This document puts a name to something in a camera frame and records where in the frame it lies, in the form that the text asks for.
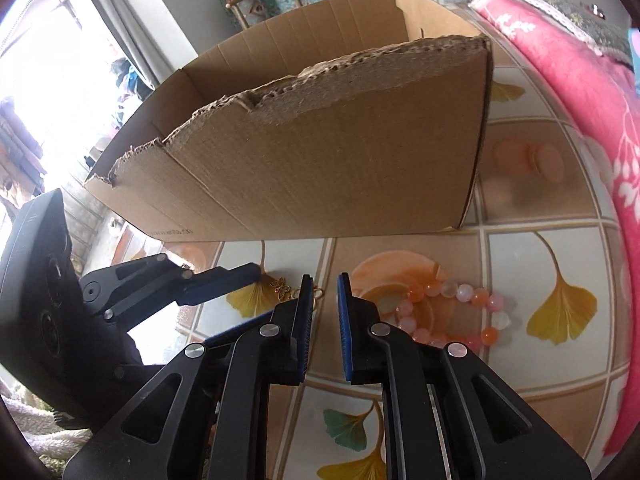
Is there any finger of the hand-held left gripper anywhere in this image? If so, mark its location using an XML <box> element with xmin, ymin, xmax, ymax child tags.
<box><xmin>204</xmin><ymin>310</ymin><xmax>277</xmax><ymax>351</ymax></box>
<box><xmin>79</xmin><ymin>253</ymin><xmax>264</xmax><ymax>322</ymax></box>

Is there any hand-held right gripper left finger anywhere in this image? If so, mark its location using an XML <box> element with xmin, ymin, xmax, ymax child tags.
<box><xmin>61</xmin><ymin>274</ymin><xmax>316</xmax><ymax>480</ymax></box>

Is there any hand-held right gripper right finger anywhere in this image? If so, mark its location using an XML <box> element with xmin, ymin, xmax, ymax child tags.
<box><xmin>336</xmin><ymin>273</ymin><xmax>589</xmax><ymax>480</ymax></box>

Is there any gold charm keychain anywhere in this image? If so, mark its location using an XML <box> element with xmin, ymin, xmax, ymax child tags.
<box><xmin>269</xmin><ymin>276</ymin><xmax>326</xmax><ymax>307</ymax></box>

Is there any orange bead bracelet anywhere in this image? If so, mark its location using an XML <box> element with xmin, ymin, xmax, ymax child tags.
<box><xmin>394</xmin><ymin>279</ymin><xmax>517</xmax><ymax>353</ymax></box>

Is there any torn cardboard box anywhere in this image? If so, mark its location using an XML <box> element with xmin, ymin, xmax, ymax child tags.
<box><xmin>84</xmin><ymin>0</ymin><xmax>495</xmax><ymax>242</ymax></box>

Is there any white fluffy rug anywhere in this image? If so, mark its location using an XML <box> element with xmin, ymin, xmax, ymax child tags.
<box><xmin>0</xmin><ymin>392</ymin><xmax>93</xmax><ymax>466</ymax></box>

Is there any grey window curtain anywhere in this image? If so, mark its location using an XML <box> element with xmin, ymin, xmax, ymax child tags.
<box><xmin>70</xmin><ymin>0</ymin><xmax>201</xmax><ymax>88</ymax></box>

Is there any pink floral blanket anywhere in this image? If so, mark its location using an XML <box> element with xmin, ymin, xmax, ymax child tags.
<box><xmin>470</xmin><ymin>0</ymin><xmax>640</xmax><ymax>456</ymax></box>

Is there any grey lace cloth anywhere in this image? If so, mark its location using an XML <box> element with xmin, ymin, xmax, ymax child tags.
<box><xmin>520</xmin><ymin>0</ymin><xmax>636</xmax><ymax>66</ymax></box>

